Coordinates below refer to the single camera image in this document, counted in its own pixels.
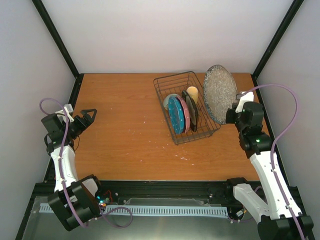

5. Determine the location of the grey speckled plate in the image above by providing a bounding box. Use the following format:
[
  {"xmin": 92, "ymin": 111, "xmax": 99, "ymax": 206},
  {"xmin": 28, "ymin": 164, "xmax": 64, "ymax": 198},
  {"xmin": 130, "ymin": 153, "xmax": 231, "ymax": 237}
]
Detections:
[{"xmin": 203, "ymin": 64, "xmax": 238, "ymax": 125}]

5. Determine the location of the black mosaic rim plate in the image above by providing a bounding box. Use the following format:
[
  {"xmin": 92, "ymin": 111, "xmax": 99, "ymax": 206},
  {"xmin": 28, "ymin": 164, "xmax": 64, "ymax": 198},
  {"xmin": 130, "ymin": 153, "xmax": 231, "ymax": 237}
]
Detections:
[{"xmin": 181, "ymin": 90, "xmax": 199, "ymax": 132}]

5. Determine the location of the pink dotted plate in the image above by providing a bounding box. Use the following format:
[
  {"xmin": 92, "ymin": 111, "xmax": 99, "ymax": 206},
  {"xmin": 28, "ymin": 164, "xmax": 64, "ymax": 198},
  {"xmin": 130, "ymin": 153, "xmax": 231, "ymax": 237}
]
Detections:
[{"xmin": 177, "ymin": 96, "xmax": 191, "ymax": 133}]

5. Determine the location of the yellow mug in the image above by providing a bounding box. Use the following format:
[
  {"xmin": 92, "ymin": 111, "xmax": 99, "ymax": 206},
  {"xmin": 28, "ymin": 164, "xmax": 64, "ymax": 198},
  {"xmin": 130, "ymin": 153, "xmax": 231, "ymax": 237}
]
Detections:
[{"xmin": 186, "ymin": 86, "xmax": 199, "ymax": 104}]

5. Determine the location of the teal dotted plate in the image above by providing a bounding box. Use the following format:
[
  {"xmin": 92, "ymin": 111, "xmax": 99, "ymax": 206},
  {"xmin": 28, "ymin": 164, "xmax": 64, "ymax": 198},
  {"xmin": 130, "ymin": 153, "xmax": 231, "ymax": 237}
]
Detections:
[{"xmin": 167, "ymin": 96, "xmax": 185, "ymax": 134}]

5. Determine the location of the light green bowl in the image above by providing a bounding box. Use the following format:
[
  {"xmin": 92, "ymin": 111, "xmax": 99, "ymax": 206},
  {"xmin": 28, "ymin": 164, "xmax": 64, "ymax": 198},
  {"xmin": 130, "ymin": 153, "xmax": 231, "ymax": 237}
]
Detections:
[{"xmin": 162, "ymin": 93, "xmax": 179, "ymax": 110}]

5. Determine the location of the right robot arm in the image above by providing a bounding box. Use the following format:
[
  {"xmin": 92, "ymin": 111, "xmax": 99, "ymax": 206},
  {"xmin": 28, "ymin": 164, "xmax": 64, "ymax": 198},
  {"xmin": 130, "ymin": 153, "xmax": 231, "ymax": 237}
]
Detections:
[{"xmin": 226, "ymin": 101, "xmax": 314, "ymax": 240}]

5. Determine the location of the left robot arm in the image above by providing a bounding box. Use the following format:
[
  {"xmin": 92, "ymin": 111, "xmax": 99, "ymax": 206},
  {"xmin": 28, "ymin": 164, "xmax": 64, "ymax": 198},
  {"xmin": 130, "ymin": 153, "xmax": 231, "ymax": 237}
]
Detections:
[{"xmin": 41, "ymin": 104, "xmax": 104, "ymax": 231}]

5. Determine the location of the small electronics board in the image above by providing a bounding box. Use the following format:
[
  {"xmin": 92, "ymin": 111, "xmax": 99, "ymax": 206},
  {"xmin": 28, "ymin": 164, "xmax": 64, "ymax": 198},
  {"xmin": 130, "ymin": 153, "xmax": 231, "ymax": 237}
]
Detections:
[{"xmin": 95, "ymin": 190, "xmax": 113, "ymax": 208}]

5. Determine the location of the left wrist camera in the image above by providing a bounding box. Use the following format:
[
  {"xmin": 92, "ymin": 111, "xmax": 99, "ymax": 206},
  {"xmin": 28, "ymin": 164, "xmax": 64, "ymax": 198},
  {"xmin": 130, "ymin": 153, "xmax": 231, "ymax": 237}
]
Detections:
[{"xmin": 55, "ymin": 104, "xmax": 74, "ymax": 123}]

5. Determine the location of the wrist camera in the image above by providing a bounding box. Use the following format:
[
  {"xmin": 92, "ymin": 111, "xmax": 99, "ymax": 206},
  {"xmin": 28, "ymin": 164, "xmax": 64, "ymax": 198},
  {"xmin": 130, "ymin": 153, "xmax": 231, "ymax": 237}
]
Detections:
[
  {"xmin": 55, "ymin": 104, "xmax": 74, "ymax": 123},
  {"xmin": 235, "ymin": 91, "xmax": 255, "ymax": 113}
]

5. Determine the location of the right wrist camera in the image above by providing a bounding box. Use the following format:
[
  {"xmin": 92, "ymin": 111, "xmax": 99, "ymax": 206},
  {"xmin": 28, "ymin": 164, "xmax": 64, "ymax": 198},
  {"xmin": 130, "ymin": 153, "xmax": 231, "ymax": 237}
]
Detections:
[{"xmin": 235, "ymin": 91, "xmax": 255, "ymax": 113}]

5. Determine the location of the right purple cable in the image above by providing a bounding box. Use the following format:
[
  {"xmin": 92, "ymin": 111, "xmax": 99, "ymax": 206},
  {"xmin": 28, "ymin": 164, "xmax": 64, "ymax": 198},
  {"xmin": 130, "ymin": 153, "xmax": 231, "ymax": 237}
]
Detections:
[{"xmin": 239, "ymin": 83, "xmax": 307, "ymax": 240}]

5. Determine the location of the black wire dish rack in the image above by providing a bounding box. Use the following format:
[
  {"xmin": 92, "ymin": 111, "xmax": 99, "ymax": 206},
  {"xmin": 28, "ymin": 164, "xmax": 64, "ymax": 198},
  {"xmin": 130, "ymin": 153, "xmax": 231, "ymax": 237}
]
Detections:
[{"xmin": 153, "ymin": 71, "xmax": 221, "ymax": 145}]

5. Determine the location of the black aluminium frame rail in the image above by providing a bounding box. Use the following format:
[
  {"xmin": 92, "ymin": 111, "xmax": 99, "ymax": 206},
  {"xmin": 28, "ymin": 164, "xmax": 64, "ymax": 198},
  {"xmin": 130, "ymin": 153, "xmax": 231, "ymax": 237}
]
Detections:
[{"xmin": 32, "ymin": 179, "xmax": 301, "ymax": 208}]

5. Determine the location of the light blue cable duct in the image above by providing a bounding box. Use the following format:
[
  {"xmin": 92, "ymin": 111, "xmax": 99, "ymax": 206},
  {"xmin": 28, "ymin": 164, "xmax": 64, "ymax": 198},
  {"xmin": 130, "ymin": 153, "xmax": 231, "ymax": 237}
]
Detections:
[{"xmin": 39, "ymin": 203, "xmax": 228, "ymax": 218}]

